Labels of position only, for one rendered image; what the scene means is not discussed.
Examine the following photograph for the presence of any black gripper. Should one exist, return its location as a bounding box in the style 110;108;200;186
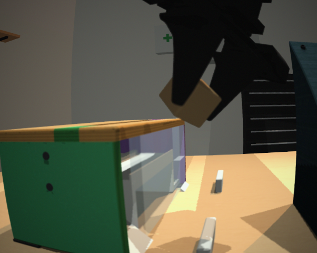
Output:
160;0;290;121

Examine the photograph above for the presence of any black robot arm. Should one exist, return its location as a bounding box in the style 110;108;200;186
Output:
157;0;175;12

